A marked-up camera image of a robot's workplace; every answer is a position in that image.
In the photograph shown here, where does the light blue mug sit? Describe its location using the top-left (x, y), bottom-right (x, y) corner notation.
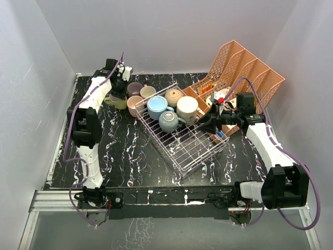
top-left (147, 96), bottom-right (174, 120)

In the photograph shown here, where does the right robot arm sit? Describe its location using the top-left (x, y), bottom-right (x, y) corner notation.
top-left (198, 92), bottom-right (309, 209)

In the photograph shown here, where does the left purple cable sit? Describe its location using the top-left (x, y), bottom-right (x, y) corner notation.
top-left (63, 52), bottom-right (125, 227)

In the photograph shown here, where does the beige round mug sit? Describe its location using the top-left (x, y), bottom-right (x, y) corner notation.
top-left (164, 89), bottom-right (184, 108)

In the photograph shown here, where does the peach desk organizer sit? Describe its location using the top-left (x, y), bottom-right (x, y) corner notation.
top-left (181, 40), bottom-right (286, 144)

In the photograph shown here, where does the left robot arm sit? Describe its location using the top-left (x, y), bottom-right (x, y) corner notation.
top-left (63, 58), bottom-right (133, 208)

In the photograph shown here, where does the purple mug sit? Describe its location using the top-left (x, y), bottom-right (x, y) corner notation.
top-left (127, 82), bottom-right (143, 97)

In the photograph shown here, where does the yellow-green mug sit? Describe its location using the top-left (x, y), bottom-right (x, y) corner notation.
top-left (104, 95), bottom-right (127, 110)

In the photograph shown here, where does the grey mug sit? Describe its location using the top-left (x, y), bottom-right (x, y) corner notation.
top-left (159, 111), bottom-right (186, 133)

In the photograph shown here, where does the purple cable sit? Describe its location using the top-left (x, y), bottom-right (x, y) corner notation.
top-left (225, 77), bottom-right (321, 231)
top-left (63, 52), bottom-right (125, 227)

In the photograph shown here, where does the white wire dish rack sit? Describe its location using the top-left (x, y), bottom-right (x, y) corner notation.
top-left (138, 83), bottom-right (229, 177)

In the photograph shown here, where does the black front rail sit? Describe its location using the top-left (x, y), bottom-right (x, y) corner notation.
top-left (72, 184), bottom-right (263, 221)

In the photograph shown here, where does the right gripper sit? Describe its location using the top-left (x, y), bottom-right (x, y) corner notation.
top-left (197, 104), bottom-right (241, 134)

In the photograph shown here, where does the pink mug white inside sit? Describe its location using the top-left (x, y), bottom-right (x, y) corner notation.
top-left (140, 86), bottom-right (156, 99)

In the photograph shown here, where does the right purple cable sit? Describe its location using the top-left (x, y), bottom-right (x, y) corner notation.
top-left (225, 77), bottom-right (321, 231)

